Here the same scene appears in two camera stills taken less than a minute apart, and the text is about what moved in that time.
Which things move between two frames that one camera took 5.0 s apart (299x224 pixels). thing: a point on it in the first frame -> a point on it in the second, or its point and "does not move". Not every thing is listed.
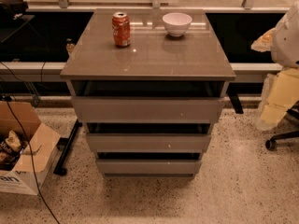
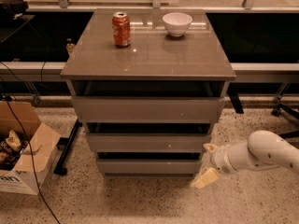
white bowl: x=177 y=23 does not move
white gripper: x=287 y=44 -> x=221 y=161
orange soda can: x=121 y=29 does not move
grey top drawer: x=148 y=110 does not move
